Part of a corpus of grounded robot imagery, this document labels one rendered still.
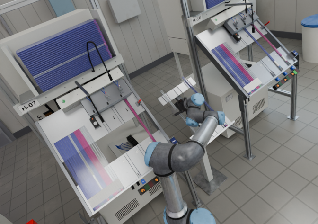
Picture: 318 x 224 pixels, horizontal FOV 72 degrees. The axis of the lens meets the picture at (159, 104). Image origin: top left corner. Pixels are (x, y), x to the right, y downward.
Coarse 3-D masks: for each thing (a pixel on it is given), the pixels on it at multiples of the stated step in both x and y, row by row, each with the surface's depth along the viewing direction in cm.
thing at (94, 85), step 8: (112, 72) 161; (120, 72) 162; (96, 80) 157; (104, 80) 158; (112, 80) 159; (88, 88) 154; (96, 88) 155; (64, 96) 149; (72, 96) 150; (80, 96) 151; (64, 104) 147; (72, 104) 150; (64, 112) 153
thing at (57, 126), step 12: (132, 96) 166; (72, 108) 155; (84, 108) 157; (108, 108) 160; (120, 108) 161; (48, 120) 150; (60, 120) 151; (72, 120) 153; (84, 120) 154; (108, 120) 157; (120, 120) 158; (48, 132) 147; (60, 132) 149; (96, 132) 152; (108, 132) 154; (60, 156) 143
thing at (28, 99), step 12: (24, 0) 124; (36, 0) 127; (0, 12) 120; (96, 12) 143; (108, 36) 149; (108, 48) 163; (12, 60) 124; (108, 60) 155; (24, 72) 133; (84, 72) 148; (60, 84) 143; (24, 96) 144; (36, 96) 138; (24, 108) 139; (108, 144) 195; (132, 144) 184
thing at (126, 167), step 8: (160, 136) 159; (144, 144) 155; (128, 152) 151; (136, 152) 152; (144, 152) 153; (120, 160) 149; (128, 160) 150; (136, 160) 151; (112, 168) 146; (120, 168) 147; (128, 168) 148; (136, 168) 148; (144, 168) 150; (120, 176) 145; (128, 176) 146; (136, 176) 147; (128, 184) 144; (80, 192) 138
